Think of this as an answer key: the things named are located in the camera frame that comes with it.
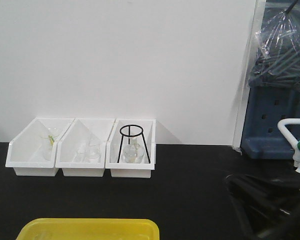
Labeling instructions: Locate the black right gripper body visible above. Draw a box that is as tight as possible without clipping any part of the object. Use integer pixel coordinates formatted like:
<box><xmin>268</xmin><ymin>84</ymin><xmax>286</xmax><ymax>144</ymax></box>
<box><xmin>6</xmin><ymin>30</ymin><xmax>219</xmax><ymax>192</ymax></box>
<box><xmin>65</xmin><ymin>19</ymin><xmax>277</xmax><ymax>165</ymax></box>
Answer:
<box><xmin>225</xmin><ymin>174</ymin><xmax>300</xmax><ymax>240</ymax></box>

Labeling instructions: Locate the yellow plastic tray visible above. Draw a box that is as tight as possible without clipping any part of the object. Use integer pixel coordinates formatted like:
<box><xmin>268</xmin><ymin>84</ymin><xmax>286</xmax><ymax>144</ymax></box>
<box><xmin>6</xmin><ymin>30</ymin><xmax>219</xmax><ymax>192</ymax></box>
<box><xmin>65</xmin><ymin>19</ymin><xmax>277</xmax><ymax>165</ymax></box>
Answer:
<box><xmin>17</xmin><ymin>218</ymin><xmax>160</xmax><ymax>240</ymax></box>

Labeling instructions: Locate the white lab faucet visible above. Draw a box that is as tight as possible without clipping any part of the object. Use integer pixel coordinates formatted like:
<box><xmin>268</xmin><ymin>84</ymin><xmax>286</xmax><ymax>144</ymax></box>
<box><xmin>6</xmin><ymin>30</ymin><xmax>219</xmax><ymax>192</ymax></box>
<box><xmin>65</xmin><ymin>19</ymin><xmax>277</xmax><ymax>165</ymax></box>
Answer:
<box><xmin>277</xmin><ymin>118</ymin><xmax>300</xmax><ymax>174</ymax></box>

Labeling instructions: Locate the blue pegboard drying rack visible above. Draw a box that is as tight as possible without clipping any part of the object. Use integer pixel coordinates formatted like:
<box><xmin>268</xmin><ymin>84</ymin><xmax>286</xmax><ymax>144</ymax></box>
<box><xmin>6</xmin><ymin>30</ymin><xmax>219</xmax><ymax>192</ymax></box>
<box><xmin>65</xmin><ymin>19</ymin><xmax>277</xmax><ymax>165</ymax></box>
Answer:
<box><xmin>240</xmin><ymin>0</ymin><xmax>300</xmax><ymax>160</ymax></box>

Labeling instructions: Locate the glass flask in right bin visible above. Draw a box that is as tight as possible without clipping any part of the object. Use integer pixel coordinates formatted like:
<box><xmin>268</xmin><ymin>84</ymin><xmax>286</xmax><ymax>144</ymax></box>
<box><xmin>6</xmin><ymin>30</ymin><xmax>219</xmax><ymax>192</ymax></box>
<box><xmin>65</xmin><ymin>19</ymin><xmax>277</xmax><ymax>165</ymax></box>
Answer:
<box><xmin>123</xmin><ymin>138</ymin><xmax>145</xmax><ymax>164</ymax></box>

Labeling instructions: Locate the right white storage bin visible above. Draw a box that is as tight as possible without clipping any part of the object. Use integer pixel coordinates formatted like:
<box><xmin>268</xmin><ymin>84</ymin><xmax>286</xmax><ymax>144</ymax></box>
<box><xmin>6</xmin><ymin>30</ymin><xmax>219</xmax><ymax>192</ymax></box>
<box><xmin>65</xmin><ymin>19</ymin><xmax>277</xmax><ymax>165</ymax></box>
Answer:
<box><xmin>105</xmin><ymin>118</ymin><xmax>157</xmax><ymax>179</ymax></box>

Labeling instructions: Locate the white storage bin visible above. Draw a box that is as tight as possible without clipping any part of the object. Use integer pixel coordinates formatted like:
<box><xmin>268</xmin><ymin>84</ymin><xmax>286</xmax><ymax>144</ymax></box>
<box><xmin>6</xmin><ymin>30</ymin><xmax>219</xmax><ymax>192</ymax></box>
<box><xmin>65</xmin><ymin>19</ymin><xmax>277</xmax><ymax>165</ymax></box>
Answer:
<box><xmin>105</xmin><ymin>118</ymin><xmax>157</xmax><ymax>179</ymax></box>
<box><xmin>5</xmin><ymin>117</ymin><xmax>75</xmax><ymax>177</ymax></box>
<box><xmin>55</xmin><ymin>118</ymin><xmax>115</xmax><ymax>177</ymax></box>

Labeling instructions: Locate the plastic bag of pegs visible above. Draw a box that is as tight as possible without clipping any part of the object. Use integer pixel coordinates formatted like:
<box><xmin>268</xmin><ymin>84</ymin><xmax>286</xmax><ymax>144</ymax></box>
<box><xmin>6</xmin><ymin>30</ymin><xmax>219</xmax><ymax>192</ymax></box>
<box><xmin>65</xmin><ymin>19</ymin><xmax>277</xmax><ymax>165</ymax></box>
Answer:
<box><xmin>247</xmin><ymin>0</ymin><xmax>300</xmax><ymax>93</ymax></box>

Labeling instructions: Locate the glassware in middle bin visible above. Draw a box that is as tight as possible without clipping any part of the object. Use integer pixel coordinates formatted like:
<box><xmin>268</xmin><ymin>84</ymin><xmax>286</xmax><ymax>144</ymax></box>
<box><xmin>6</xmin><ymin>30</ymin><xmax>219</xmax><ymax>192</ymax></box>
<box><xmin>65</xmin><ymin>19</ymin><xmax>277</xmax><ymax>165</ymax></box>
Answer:
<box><xmin>74</xmin><ymin>136</ymin><xmax>101</xmax><ymax>163</ymax></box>

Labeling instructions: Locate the middle white storage bin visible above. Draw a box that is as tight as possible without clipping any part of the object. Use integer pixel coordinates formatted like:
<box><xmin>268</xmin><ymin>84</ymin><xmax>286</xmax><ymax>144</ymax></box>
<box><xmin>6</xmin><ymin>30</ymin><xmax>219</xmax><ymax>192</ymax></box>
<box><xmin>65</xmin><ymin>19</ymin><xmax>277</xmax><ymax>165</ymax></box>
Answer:
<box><xmin>55</xmin><ymin>118</ymin><xmax>115</xmax><ymax>177</ymax></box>

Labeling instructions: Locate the left white storage bin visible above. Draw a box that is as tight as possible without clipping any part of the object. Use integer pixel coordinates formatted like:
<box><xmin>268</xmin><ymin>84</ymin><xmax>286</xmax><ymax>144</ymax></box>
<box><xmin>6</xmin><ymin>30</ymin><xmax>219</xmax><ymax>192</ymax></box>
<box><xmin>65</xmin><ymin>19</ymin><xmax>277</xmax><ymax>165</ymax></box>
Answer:
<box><xmin>5</xmin><ymin>117</ymin><xmax>75</xmax><ymax>177</ymax></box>

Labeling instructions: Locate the black wire tripod stand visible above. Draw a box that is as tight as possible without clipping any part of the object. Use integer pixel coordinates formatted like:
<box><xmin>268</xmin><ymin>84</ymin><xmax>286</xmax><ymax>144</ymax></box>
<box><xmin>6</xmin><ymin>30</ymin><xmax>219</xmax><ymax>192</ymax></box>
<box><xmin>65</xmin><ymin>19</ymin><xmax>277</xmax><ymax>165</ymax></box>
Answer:
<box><xmin>117</xmin><ymin>124</ymin><xmax>151</xmax><ymax>164</ymax></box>

